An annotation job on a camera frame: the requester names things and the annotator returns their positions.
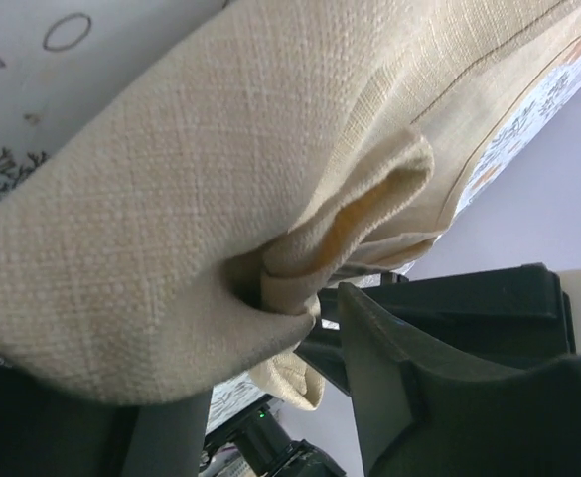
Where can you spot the beige cloth napkin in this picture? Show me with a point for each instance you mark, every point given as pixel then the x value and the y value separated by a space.
pixel 220 199

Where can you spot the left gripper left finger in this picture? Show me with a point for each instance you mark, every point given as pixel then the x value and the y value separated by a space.
pixel 47 433

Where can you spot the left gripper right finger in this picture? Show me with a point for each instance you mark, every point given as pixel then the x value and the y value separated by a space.
pixel 425 408

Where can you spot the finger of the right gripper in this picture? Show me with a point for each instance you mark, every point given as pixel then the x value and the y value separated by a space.
pixel 518 317

